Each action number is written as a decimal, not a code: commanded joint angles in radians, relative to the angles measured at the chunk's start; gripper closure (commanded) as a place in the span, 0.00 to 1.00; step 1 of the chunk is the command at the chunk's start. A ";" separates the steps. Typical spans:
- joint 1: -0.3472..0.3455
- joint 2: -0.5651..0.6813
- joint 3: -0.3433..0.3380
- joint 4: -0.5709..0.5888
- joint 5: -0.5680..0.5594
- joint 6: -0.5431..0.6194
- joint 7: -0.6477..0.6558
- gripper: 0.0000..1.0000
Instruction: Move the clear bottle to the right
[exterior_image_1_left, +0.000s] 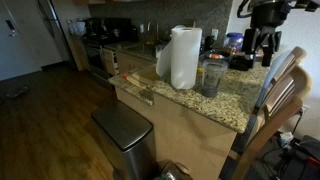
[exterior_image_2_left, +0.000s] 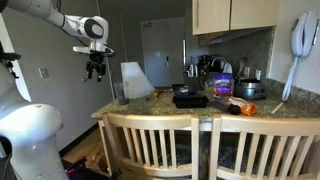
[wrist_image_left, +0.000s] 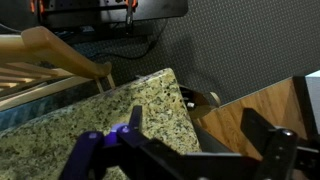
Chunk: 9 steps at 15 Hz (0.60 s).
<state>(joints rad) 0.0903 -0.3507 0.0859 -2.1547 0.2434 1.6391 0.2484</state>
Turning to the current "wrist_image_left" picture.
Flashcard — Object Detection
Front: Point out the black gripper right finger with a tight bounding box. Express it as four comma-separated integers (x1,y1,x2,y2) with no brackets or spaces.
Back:
240,108,299,180

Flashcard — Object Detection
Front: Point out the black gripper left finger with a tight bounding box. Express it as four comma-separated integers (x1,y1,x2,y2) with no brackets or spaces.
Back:
59,105,152,180

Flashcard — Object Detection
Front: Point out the white box edge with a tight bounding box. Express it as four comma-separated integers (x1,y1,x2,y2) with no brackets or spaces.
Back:
304,69,320,134

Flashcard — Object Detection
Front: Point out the round tan wooden piece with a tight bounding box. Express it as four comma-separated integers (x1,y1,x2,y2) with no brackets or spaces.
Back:
179,84,223,121

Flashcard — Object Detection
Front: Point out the light wooden slat chair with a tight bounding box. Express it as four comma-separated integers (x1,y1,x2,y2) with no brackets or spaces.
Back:
0,25,117,113

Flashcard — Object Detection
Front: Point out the black desk panel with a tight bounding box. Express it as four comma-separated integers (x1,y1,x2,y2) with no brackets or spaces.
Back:
29,0,189,30

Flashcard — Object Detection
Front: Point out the black cable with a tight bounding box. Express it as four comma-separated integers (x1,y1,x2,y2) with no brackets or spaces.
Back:
83,19,168,62

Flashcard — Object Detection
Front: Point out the orange handled clamp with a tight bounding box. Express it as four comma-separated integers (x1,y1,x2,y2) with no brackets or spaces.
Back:
29,0,46,14
124,0,138,26

